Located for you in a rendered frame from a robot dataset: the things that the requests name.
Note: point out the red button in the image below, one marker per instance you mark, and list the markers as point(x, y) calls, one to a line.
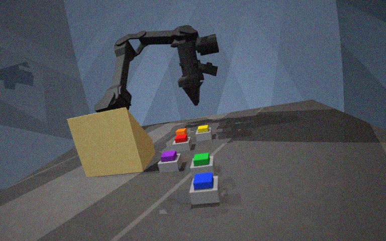
point(182, 143)

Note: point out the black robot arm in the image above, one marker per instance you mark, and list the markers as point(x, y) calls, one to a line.
point(185, 38)

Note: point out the green button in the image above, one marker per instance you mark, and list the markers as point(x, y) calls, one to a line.
point(202, 163)

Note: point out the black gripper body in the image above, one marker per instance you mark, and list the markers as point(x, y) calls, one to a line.
point(190, 76)

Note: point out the blue button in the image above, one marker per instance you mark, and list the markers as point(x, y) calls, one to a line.
point(205, 188)

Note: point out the purple button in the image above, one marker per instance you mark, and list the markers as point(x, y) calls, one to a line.
point(170, 162)

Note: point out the yellow button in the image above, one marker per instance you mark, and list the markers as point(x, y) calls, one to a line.
point(203, 133)

